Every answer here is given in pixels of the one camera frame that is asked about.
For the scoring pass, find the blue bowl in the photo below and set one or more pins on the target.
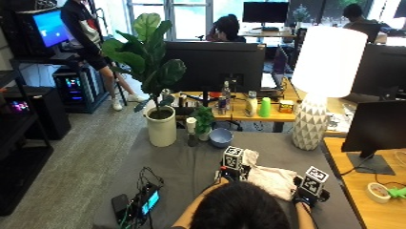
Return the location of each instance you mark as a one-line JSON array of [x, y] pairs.
[[221, 137]]

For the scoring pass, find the black device with cyan screen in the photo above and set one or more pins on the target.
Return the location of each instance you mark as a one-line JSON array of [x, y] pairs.
[[149, 201]]

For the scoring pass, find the tall white plant pot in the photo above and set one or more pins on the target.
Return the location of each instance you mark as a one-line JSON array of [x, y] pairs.
[[161, 130]]

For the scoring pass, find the green plastic cup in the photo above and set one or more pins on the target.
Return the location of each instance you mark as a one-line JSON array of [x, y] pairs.
[[265, 107]]

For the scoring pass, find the monitor with blue screen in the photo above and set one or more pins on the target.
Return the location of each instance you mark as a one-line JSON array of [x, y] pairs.
[[49, 28]]

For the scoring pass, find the yellow box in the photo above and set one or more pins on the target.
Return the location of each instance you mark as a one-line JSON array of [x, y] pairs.
[[286, 106]]

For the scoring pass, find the wide black monitor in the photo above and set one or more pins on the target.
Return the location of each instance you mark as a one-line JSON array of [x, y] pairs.
[[213, 65]]

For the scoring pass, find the clear water bottle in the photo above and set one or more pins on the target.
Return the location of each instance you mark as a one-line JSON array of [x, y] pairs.
[[226, 93]]

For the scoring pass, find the wooden side desk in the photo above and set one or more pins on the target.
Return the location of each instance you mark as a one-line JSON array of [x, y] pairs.
[[381, 213]]

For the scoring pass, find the white tape roll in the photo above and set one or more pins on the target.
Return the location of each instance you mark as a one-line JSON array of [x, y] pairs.
[[377, 192]]

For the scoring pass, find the small green plant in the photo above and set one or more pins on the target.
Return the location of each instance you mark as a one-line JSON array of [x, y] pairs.
[[204, 119]]

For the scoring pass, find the green plastic object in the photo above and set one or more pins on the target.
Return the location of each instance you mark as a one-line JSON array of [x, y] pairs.
[[397, 192]]

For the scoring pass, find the black phone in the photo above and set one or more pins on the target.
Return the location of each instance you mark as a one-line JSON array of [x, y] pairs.
[[120, 205]]

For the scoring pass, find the white cloth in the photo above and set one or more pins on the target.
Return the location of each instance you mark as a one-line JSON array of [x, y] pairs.
[[270, 179]]

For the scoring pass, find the black monitor on stand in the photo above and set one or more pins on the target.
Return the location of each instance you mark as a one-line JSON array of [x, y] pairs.
[[265, 12]]

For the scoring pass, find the open laptop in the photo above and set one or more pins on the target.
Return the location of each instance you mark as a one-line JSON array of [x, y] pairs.
[[278, 68]]

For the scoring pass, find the white marker cube glove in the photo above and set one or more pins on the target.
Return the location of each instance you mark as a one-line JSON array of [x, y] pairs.
[[314, 180], [233, 158]]

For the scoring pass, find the small white plant pot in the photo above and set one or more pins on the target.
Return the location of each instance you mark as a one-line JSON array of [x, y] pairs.
[[204, 136]]

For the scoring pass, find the black monitor with square stand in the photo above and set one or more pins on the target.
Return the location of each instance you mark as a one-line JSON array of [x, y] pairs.
[[378, 127]]

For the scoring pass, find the person's right hand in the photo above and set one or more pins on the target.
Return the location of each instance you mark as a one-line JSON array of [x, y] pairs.
[[310, 197]]

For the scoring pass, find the white marker cube right glove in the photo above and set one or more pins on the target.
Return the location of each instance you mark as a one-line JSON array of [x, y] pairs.
[[314, 180]]

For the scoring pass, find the long wooden desk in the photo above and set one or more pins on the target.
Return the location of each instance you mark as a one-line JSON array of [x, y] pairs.
[[278, 117]]

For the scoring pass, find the white table lamp patterned base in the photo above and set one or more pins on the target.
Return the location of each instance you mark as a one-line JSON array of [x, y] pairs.
[[328, 63]]

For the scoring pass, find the large leafy green plant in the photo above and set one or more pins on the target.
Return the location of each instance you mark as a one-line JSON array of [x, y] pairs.
[[145, 57]]

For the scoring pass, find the white papers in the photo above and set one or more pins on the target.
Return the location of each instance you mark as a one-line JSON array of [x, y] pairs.
[[338, 122]]

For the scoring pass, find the person's left hand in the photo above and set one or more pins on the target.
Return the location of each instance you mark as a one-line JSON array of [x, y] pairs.
[[232, 174]]

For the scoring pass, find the black shelf unit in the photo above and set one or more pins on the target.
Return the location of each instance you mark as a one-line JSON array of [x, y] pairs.
[[16, 165]]

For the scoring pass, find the white plastic bottle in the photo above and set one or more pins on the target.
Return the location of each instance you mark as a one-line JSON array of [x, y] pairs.
[[250, 106]]

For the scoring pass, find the computer tower with coloured lights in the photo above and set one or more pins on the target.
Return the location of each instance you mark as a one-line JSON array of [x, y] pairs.
[[75, 87]]

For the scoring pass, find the white marker cube left glove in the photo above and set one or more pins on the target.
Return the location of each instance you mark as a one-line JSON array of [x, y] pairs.
[[233, 158]]

